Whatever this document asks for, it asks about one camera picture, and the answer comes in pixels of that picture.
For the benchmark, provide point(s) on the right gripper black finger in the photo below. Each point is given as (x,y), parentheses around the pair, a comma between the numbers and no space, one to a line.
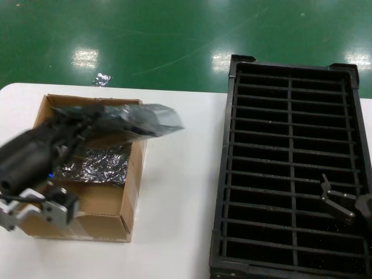
(334,203)

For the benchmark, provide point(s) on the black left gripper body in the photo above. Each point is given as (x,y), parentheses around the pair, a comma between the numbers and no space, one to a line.
(26,160)

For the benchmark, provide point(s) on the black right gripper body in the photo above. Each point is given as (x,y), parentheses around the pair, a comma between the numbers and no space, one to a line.
(364,205)

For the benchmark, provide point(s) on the bagged graphics card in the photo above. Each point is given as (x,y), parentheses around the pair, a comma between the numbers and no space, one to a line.
(93,165)

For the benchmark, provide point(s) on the brown cardboard box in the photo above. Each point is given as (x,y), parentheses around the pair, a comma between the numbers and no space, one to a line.
(98,203)

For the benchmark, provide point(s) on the black slotted plastic container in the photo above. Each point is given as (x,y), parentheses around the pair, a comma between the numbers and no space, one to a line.
(291,136)

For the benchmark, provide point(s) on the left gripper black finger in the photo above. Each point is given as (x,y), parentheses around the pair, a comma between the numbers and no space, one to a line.
(77,139)
(81,119)

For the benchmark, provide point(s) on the grey antistatic plastic bag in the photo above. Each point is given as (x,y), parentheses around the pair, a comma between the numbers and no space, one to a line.
(168,119)

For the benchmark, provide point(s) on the left wrist camera silver mount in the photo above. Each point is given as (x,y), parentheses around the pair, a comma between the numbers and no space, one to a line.
(55,209)

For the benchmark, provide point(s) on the crumpled foil scrap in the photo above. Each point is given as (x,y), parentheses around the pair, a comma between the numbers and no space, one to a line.
(101,79)

